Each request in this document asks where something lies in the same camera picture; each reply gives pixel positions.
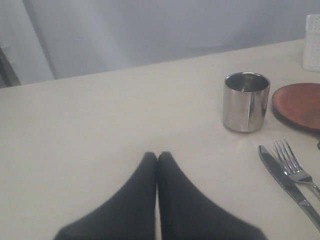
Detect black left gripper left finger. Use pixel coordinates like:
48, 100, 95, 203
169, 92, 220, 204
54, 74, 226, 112
55, 152, 157, 240

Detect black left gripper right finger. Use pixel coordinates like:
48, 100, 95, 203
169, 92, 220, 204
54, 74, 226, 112
157, 151, 266, 240

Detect silver metal knife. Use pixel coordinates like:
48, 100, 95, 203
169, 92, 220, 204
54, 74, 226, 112
258, 145, 320, 231

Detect silver metal fork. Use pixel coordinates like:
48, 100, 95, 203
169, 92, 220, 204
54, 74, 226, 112
273, 139, 320, 200

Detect shiny metal cup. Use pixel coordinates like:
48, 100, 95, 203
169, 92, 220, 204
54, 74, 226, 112
222, 72, 271, 133

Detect brown round plate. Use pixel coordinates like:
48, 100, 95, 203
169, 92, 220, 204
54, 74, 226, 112
271, 82, 320, 132

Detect white perforated plastic basket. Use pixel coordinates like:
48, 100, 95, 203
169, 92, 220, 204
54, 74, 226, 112
302, 14, 320, 72

